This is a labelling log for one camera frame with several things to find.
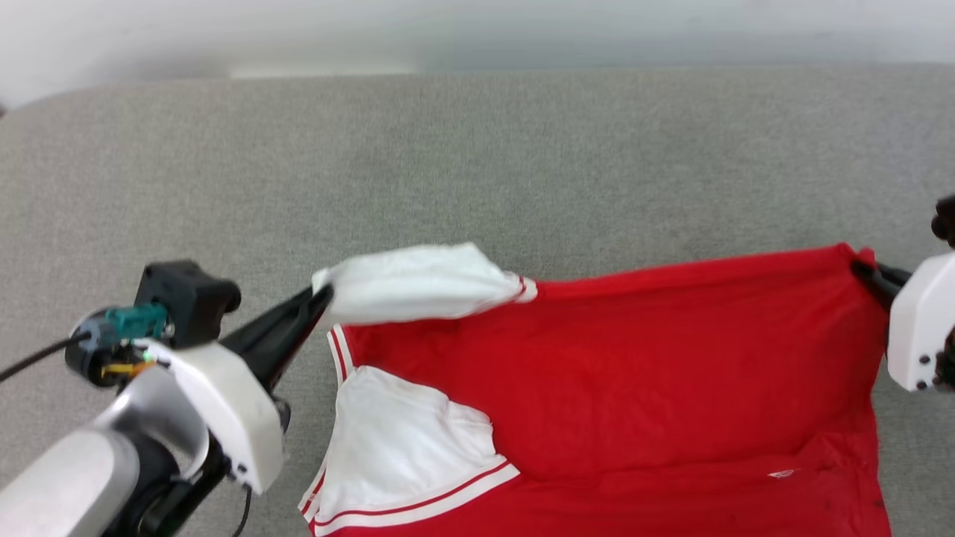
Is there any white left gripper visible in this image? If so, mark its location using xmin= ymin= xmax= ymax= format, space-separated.
xmin=145 ymin=286 xmax=335 ymax=495

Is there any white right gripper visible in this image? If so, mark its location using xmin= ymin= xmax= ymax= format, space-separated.
xmin=850 ymin=251 xmax=955 ymax=393

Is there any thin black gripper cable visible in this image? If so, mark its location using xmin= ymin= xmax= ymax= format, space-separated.
xmin=230 ymin=483 xmax=256 ymax=537

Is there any red and white jersey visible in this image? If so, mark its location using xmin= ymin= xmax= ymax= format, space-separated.
xmin=298 ymin=241 xmax=893 ymax=537

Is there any thin black camera cable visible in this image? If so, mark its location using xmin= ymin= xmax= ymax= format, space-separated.
xmin=0 ymin=333 xmax=90 ymax=384

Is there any teal cable connector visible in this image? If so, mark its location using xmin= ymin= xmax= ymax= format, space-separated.
xmin=69 ymin=303 xmax=174 ymax=351

